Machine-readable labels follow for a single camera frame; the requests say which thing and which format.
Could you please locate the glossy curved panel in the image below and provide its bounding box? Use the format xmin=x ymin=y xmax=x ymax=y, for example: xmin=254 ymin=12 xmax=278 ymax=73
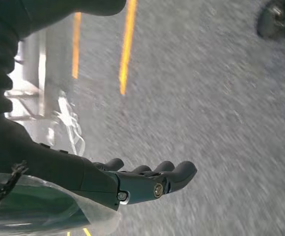
xmin=0 ymin=173 xmax=121 ymax=236

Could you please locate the dark round floor object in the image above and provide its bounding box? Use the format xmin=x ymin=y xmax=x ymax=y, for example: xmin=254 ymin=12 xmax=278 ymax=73
xmin=256 ymin=0 xmax=285 ymax=40

